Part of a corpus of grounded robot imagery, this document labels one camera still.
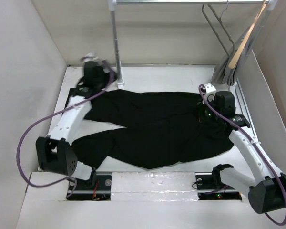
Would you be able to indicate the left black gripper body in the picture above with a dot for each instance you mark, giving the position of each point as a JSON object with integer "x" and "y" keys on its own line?
{"x": 105, "y": 81}

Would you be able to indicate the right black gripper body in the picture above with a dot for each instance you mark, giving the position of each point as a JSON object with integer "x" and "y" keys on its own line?
{"x": 209, "y": 114}

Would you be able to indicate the black trousers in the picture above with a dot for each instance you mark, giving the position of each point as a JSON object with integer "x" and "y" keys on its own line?
{"x": 154, "y": 129}

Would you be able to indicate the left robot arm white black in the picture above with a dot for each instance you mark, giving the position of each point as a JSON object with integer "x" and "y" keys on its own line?
{"x": 54, "y": 151}

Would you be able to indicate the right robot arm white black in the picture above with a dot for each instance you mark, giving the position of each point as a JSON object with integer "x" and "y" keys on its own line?
{"x": 266, "y": 191}

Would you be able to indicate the wooden hanger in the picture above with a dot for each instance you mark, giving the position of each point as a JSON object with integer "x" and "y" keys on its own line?
{"x": 232, "y": 64}

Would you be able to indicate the silver clothes rack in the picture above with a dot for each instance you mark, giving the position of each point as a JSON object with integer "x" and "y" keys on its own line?
{"x": 270, "y": 5}

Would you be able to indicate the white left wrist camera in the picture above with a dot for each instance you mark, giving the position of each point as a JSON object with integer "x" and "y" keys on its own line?
{"x": 90, "y": 57}

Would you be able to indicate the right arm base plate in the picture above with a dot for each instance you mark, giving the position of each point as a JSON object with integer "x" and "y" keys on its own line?
{"x": 208, "y": 190}

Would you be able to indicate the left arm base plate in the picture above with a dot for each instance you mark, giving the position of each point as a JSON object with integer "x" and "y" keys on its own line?
{"x": 98, "y": 190}

